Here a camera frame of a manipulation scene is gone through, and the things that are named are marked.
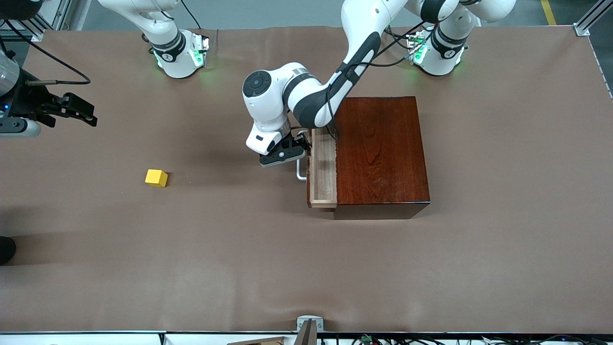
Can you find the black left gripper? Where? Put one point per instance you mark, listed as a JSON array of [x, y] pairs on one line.
[[296, 141]]

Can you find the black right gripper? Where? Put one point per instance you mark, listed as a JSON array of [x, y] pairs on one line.
[[29, 103]]

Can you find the yellow block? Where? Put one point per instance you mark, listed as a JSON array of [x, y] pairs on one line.
[[155, 178]]

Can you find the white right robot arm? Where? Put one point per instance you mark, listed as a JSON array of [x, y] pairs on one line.
[[172, 57]]

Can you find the dark wooden drawer cabinet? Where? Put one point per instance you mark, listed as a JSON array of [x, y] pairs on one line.
[[383, 153]]

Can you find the black rounded object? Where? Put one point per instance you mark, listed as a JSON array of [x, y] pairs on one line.
[[5, 250]]

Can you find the table cover sheet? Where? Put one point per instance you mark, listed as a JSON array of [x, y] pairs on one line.
[[191, 263]]

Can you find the light wooden board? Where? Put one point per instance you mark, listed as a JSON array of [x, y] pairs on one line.
[[261, 341]]

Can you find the aluminium frame structure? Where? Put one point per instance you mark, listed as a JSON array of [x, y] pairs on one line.
[[57, 14]]

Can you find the aluminium profile post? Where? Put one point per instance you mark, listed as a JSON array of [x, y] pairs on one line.
[[591, 19]]

